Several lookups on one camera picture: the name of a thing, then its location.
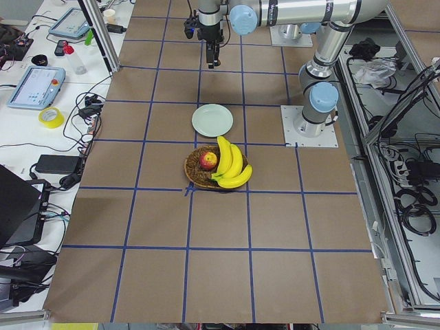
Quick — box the yellow tape roll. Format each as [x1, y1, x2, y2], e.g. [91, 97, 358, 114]
[38, 107, 65, 129]

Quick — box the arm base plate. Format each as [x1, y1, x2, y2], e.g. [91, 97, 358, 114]
[280, 105, 338, 148]
[270, 24, 313, 47]

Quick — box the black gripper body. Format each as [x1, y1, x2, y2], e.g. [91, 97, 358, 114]
[197, 22, 224, 43]

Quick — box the near teach pendant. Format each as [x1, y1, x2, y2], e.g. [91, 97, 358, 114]
[6, 66, 66, 110]

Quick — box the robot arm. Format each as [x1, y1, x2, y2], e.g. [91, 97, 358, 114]
[184, 0, 388, 138]

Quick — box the red apple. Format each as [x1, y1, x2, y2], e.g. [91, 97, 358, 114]
[199, 151, 218, 171]

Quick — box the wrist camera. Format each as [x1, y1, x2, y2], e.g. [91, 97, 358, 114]
[184, 16, 199, 39]

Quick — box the light green round plate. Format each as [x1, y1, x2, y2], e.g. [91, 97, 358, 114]
[192, 104, 234, 138]

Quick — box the yellow banana bunch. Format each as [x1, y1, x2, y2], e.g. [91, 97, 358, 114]
[211, 136, 253, 189]

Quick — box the black power adapter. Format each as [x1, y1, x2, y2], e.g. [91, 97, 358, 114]
[35, 155, 80, 175]

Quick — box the aluminium frame post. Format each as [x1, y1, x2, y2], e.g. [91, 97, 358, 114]
[78, 0, 120, 74]

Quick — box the green marker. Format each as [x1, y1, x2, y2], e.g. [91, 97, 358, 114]
[85, 29, 94, 46]

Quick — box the teach pendant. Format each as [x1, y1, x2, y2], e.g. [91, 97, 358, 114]
[48, 8, 90, 39]
[6, 66, 66, 110]

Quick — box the black laptop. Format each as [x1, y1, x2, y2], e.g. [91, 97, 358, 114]
[1, 166, 50, 248]

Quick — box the paper cup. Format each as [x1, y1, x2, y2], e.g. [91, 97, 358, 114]
[103, 8, 116, 24]

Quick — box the far teach pendant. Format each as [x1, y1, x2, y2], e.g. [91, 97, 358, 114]
[48, 8, 90, 39]

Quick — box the brown wicker basket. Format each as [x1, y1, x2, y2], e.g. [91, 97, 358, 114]
[184, 146, 253, 190]

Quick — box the clear bottle red cap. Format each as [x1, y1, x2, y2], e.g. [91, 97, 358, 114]
[63, 43, 87, 75]

